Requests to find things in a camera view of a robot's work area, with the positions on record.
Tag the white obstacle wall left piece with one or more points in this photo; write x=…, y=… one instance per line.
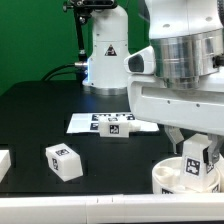
x=5, y=163

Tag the black camera stand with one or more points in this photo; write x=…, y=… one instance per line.
x=82, y=10

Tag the white paper with tags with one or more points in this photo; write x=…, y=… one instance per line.
x=88, y=122

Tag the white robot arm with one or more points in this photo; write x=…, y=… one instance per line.
x=177, y=81

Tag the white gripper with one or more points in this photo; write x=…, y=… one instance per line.
x=200, y=109

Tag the white front rail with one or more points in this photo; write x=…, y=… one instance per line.
x=113, y=209

